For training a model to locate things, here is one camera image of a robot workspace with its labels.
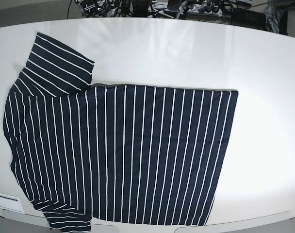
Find navy white striped T-shirt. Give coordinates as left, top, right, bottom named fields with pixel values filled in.
left=3, top=33, right=238, bottom=233

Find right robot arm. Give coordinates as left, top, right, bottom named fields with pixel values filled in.
left=75, top=0, right=119, bottom=17

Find white power strip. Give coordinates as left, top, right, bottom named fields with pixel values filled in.
left=151, top=0, right=222, bottom=16

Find black box behind table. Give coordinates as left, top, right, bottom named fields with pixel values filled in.
left=231, top=8, right=266, bottom=27

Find black cable bundle background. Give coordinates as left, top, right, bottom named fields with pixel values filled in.
left=112, top=0, right=157, bottom=18

